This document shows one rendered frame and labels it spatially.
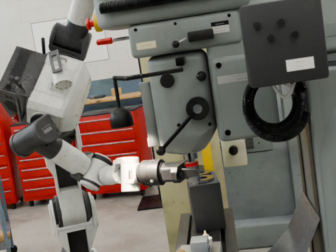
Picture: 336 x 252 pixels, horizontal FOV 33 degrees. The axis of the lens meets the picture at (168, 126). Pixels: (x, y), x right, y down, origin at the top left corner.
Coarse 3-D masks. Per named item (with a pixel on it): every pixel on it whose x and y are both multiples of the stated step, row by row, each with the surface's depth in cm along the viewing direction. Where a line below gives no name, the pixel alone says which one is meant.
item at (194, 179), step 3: (195, 165) 185; (198, 165) 187; (189, 168) 185; (192, 168) 185; (195, 168) 185; (198, 168) 186; (198, 171) 186; (189, 177) 186; (192, 177) 185; (195, 177) 186; (198, 177) 186; (189, 180) 186; (192, 180) 186; (195, 180) 186; (198, 180) 186
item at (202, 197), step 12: (204, 180) 221; (216, 180) 223; (192, 192) 220; (204, 192) 220; (216, 192) 221; (192, 204) 221; (204, 204) 221; (216, 204) 221; (192, 216) 233; (204, 216) 222; (216, 216) 222; (204, 228) 222; (216, 228) 223
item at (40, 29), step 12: (36, 24) 1087; (48, 24) 1085; (36, 36) 1090; (48, 36) 1088; (96, 36) 1082; (36, 48) 1094; (48, 48) 1092; (96, 48) 1086; (84, 60) 1091; (96, 60) 1089
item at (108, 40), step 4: (124, 36) 192; (128, 36) 192; (96, 40) 193; (100, 40) 192; (104, 40) 192; (108, 40) 192; (112, 40) 192; (116, 40) 192; (120, 40) 193; (100, 44) 193
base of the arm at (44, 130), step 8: (40, 120) 201; (48, 120) 205; (32, 128) 198; (40, 128) 200; (48, 128) 203; (56, 128) 206; (40, 136) 198; (48, 136) 201; (56, 136) 204; (16, 152) 205; (32, 152) 211
